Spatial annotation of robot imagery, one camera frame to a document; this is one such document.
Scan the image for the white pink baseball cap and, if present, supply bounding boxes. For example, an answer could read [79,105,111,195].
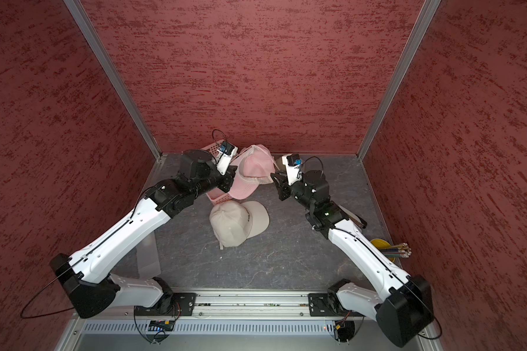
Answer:
[209,200,270,250]

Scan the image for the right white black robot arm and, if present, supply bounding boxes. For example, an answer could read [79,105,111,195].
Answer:
[271,171,436,347]

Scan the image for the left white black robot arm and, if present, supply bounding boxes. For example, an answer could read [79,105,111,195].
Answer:
[50,146,238,319]

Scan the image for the pink plastic basket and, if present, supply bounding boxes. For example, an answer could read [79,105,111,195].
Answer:
[201,138,239,205]

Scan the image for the grey flat tool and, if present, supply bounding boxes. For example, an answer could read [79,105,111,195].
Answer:
[340,206,367,230]

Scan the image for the yellow pencil cup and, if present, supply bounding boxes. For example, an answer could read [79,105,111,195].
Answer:
[370,238,396,263]

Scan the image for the clear plastic sheet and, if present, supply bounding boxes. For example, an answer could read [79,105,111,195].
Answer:
[136,233,161,279]

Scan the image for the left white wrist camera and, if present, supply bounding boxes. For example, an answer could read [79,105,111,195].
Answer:
[216,140,238,176]

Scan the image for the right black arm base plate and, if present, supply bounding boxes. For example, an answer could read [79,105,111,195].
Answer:
[307,292,362,319]

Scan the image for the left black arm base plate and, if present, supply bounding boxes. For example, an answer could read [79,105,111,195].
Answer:
[134,292,197,317]

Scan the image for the aluminium front rail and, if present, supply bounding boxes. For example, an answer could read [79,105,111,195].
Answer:
[72,289,431,320]

